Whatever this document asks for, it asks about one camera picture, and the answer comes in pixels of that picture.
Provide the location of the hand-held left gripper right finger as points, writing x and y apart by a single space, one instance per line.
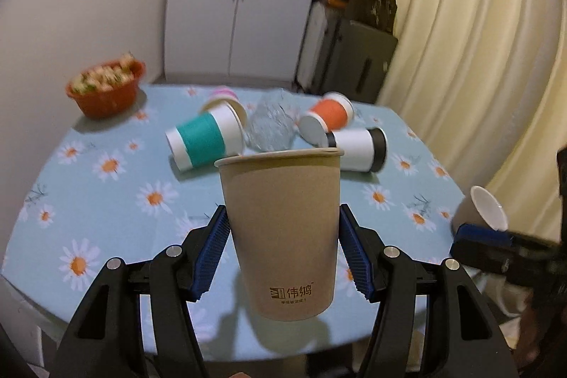
357 260

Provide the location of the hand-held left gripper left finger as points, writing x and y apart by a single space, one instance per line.
209 258

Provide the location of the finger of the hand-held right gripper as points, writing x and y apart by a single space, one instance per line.
483 247

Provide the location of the plain brown paper cup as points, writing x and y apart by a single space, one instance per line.
480 207

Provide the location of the brown paper cup with print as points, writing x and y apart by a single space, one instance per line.
283 236

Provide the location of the white and black paper cup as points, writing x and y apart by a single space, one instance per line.
356 147

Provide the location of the teal and white paper cup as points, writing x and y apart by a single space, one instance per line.
203 141

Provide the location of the clear plastic cup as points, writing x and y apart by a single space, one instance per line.
271 123

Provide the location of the orange and white paper cup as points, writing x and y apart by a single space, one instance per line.
330 114

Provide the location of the pink and white paper cup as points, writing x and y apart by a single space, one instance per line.
223 98

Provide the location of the blue daisy tablecloth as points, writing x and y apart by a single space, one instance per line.
133 165

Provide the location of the red bowl with food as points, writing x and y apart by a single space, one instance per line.
104 92

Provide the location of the dark grey case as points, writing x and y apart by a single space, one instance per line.
354 59

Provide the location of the cream curtain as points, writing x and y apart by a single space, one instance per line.
478 41

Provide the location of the white suitcase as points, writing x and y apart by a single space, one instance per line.
312 46

